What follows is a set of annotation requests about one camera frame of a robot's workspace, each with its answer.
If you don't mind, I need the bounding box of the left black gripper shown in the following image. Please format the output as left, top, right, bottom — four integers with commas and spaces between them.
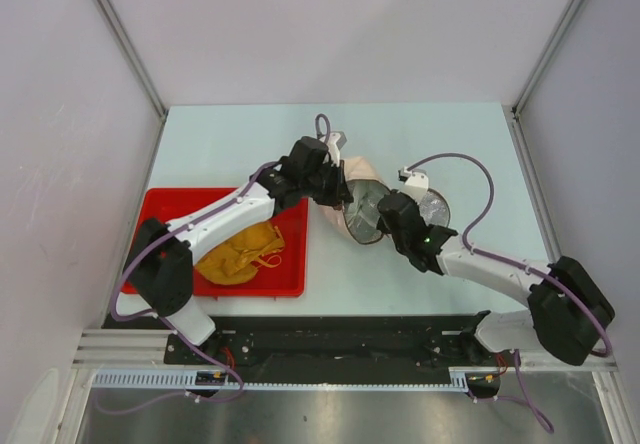
301, 159, 353, 207

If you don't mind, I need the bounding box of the white garment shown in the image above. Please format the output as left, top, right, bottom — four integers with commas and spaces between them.
343, 179, 389, 245

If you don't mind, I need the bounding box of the beige mesh laundry bag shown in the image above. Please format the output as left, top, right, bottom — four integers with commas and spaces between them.
320, 156, 450, 245

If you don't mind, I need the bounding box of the brown bra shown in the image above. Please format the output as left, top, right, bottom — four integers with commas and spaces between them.
195, 221, 285, 286

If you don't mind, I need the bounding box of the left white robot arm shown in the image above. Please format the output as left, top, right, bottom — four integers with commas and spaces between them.
118, 132, 353, 364

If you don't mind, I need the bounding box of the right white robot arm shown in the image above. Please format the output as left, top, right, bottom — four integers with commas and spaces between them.
377, 190, 615, 366

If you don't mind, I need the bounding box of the red plastic tray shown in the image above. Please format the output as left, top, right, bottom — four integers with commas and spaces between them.
138, 187, 309, 299

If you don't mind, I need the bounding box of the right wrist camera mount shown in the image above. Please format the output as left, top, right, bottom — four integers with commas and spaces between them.
398, 167, 430, 203

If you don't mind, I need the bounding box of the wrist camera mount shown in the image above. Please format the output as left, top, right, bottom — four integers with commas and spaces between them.
324, 131, 347, 167
398, 167, 430, 203

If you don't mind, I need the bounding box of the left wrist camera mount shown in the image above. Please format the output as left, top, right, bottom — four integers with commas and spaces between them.
324, 131, 347, 167

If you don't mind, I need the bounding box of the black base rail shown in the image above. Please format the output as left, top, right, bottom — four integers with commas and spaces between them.
102, 315, 531, 371

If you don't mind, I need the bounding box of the right aluminium corner post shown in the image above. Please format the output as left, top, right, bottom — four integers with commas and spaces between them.
510, 0, 606, 115

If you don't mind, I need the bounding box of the aluminium corner post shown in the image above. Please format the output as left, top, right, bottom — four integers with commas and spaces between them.
510, 0, 606, 115
74, 0, 168, 118

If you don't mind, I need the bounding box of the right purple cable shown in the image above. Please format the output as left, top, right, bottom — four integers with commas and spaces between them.
407, 152, 615, 435

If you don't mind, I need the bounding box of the white slotted cable duct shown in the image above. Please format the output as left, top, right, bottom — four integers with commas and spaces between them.
92, 369, 468, 393

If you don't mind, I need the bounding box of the left aluminium corner post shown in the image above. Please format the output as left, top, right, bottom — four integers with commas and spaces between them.
74, 0, 168, 118

